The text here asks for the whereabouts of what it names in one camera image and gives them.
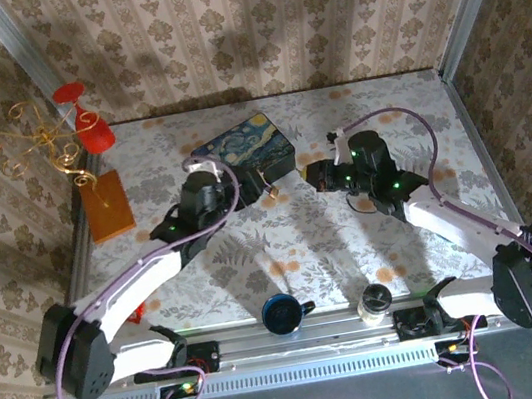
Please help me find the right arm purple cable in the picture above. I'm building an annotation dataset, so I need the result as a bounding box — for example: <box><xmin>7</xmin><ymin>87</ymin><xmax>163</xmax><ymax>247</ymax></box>
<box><xmin>332</xmin><ymin>85</ymin><xmax>532</xmax><ymax>399</ymax></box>

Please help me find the starry night painted box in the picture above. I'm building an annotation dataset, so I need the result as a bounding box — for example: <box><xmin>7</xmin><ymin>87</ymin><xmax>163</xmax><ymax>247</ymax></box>
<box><xmin>185</xmin><ymin>108</ymin><xmax>305</xmax><ymax>216</ymax></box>

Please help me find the slotted grey cable duct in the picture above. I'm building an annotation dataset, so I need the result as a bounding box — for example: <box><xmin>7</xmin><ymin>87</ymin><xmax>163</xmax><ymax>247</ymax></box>
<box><xmin>77</xmin><ymin>327</ymin><xmax>532</xmax><ymax>399</ymax></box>

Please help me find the red packet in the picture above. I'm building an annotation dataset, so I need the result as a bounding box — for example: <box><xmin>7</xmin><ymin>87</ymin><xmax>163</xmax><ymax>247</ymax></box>
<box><xmin>125</xmin><ymin>303</ymin><xmax>148</xmax><ymax>326</ymax></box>

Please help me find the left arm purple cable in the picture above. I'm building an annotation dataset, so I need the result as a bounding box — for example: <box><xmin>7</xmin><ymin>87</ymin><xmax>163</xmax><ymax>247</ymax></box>
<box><xmin>21</xmin><ymin>149</ymin><xmax>275</xmax><ymax>399</ymax></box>

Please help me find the aluminium side rail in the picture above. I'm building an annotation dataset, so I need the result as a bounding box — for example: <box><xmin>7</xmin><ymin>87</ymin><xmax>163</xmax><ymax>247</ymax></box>
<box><xmin>440</xmin><ymin>60</ymin><xmax>532</xmax><ymax>292</ymax></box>
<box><xmin>25</xmin><ymin>152</ymin><xmax>129</xmax><ymax>360</ymax></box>

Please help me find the floral table mat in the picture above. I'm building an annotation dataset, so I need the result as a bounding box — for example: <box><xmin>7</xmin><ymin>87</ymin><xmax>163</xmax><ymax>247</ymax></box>
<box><xmin>50</xmin><ymin>60</ymin><xmax>532</xmax><ymax>349</ymax></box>

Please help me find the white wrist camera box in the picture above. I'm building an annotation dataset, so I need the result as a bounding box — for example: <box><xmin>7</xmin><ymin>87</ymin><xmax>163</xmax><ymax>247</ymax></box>
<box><xmin>325</xmin><ymin>127</ymin><xmax>355</xmax><ymax>166</ymax></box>
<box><xmin>184</xmin><ymin>154</ymin><xmax>222</xmax><ymax>185</ymax></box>

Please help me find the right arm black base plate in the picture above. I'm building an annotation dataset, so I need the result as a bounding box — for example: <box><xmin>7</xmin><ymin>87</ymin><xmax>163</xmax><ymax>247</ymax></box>
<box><xmin>392</xmin><ymin>295</ymin><xmax>490</xmax><ymax>343</ymax></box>

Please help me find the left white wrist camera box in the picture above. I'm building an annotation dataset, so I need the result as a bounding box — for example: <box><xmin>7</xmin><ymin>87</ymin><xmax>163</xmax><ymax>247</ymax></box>
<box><xmin>184</xmin><ymin>154</ymin><xmax>222</xmax><ymax>185</ymax></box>

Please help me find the red wine glass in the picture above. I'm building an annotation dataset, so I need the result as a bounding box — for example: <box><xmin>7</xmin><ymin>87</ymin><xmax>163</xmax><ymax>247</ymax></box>
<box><xmin>49</xmin><ymin>76</ymin><xmax>119</xmax><ymax>161</ymax></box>

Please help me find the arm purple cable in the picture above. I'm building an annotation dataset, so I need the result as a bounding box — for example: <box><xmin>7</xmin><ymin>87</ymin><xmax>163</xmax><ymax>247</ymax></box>
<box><xmin>332</xmin><ymin>85</ymin><xmax>532</xmax><ymax>399</ymax></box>
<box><xmin>21</xmin><ymin>149</ymin><xmax>275</xmax><ymax>399</ymax></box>

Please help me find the gold wire stand wooden base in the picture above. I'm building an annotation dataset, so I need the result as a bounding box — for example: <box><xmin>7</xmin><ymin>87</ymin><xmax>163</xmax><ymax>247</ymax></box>
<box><xmin>0</xmin><ymin>86</ymin><xmax>139</xmax><ymax>261</ymax></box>

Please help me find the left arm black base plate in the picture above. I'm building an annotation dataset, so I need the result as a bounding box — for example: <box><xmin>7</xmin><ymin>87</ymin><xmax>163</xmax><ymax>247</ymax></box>
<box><xmin>128</xmin><ymin>339</ymin><xmax>223</xmax><ymax>386</ymax></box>

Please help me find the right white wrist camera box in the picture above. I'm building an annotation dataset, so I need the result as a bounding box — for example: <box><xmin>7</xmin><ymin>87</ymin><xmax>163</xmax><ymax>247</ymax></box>
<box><xmin>325</xmin><ymin>127</ymin><xmax>355</xmax><ymax>166</ymax></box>

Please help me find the glass jar black lid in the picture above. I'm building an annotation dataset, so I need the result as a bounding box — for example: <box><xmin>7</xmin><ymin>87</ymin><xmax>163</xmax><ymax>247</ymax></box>
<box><xmin>354</xmin><ymin>280</ymin><xmax>397</xmax><ymax>330</ymax></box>

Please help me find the aluminium table edge rail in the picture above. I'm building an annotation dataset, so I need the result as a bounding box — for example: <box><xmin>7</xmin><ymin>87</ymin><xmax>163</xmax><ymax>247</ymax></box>
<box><xmin>37</xmin><ymin>276</ymin><xmax>532</xmax><ymax>399</ymax></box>

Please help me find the blue mug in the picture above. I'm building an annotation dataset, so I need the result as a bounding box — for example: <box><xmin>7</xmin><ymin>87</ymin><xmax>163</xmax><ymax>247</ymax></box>
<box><xmin>258</xmin><ymin>288</ymin><xmax>322</xmax><ymax>345</ymax></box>

